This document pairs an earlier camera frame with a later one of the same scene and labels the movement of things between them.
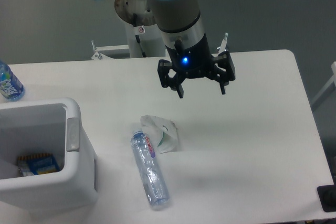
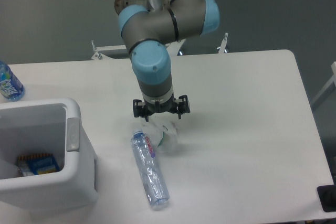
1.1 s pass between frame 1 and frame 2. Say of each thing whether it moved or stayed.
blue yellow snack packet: stayed
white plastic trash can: stayed
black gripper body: moved
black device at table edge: stayed
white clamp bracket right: stayed
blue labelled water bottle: stayed
